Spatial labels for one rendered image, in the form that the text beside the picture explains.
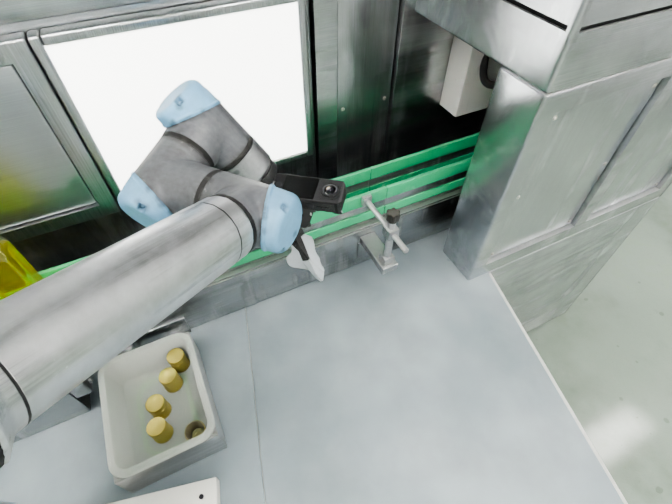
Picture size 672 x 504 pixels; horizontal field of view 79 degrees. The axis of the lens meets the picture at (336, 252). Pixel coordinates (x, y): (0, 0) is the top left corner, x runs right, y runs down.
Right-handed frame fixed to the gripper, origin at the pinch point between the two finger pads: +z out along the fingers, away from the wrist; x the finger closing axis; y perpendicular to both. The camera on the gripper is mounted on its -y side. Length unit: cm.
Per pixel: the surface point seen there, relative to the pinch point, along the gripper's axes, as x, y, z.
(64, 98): -4.8, 26.5, -42.0
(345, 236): -12.4, 9.1, 12.2
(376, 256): -9.3, 3.2, 17.3
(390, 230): -9.1, -4.6, 9.3
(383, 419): 23.0, 0.4, 27.0
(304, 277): -4.3, 20.5, 14.6
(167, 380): 26.5, 31.8, -1.1
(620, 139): -39, -44, 28
